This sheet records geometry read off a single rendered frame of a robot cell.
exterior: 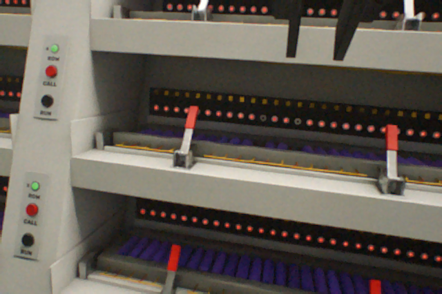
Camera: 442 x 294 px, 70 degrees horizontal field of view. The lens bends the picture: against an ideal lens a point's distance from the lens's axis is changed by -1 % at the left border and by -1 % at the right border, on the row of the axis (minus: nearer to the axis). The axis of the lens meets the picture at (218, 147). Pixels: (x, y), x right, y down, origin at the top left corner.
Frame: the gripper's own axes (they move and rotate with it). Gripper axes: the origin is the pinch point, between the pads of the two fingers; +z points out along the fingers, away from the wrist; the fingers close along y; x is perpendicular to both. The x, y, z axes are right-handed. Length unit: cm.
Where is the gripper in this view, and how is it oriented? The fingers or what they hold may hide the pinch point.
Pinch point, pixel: (322, 14)
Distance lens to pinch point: 24.3
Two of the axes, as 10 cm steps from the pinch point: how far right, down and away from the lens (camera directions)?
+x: 1.6, -9.6, 2.4
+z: 1.5, 2.6, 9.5
